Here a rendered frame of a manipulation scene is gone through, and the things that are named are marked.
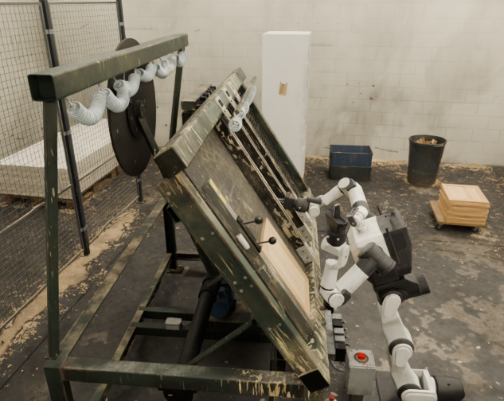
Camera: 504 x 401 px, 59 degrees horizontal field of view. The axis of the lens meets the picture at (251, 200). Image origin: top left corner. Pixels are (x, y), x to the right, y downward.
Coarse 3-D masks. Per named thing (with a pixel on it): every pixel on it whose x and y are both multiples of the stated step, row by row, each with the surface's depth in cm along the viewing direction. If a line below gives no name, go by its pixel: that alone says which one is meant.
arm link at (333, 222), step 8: (328, 208) 200; (328, 216) 197; (344, 216) 195; (328, 224) 200; (336, 224) 193; (344, 224) 191; (328, 232) 199; (336, 232) 197; (344, 232) 198; (336, 240) 199
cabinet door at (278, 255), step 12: (264, 228) 246; (264, 240) 236; (276, 240) 255; (264, 252) 227; (276, 252) 245; (288, 252) 263; (276, 264) 234; (288, 264) 253; (288, 276) 243; (300, 276) 262; (288, 288) 233; (300, 288) 251; (300, 300) 240
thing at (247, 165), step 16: (224, 112) 252; (224, 128) 258; (240, 144) 265; (240, 160) 265; (256, 176) 268; (272, 192) 276; (272, 208) 276; (288, 224) 280; (304, 240) 288; (304, 256) 288
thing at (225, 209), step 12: (216, 192) 202; (216, 204) 204; (228, 204) 207; (228, 216) 206; (240, 228) 208; (252, 252) 212; (264, 264) 214; (276, 276) 218; (276, 288) 219; (288, 300) 222; (300, 312) 224; (300, 324) 227; (312, 324) 232
